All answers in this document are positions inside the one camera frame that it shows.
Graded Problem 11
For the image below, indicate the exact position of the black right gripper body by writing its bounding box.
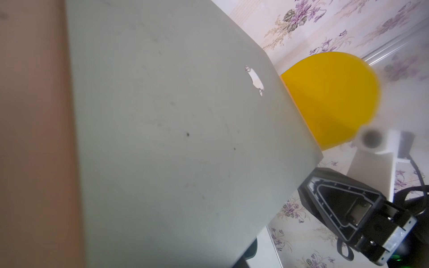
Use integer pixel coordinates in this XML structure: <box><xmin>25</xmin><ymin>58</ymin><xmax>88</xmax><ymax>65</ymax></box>
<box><xmin>351</xmin><ymin>195</ymin><xmax>417</xmax><ymax>266</ymax></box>

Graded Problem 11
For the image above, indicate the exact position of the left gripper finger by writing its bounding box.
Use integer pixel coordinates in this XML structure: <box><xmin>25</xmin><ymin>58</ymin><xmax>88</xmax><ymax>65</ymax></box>
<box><xmin>232</xmin><ymin>239</ymin><xmax>258</xmax><ymax>268</ymax></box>

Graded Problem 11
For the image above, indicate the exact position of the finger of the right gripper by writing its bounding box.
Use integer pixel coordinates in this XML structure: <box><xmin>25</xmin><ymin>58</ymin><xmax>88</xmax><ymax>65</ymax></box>
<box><xmin>298</xmin><ymin>167</ymin><xmax>385</xmax><ymax>241</ymax></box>

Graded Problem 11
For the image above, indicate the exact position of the silver laptop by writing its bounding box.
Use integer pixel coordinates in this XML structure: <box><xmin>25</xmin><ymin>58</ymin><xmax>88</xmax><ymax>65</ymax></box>
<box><xmin>65</xmin><ymin>1</ymin><xmax>322</xmax><ymax>268</ymax></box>

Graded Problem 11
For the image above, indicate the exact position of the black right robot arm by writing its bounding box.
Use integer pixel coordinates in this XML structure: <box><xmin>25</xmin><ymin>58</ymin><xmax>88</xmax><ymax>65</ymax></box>
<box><xmin>298</xmin><ymin>167</ymin><xmax>418</xmax><ymax>266</ymax></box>

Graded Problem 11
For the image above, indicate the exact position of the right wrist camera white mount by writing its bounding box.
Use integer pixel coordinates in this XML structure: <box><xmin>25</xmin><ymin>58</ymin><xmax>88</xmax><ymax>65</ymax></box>
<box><xmin>347</xmin><ymin>126</ymin><xmax>415</xmax><ymax>202</ymax></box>

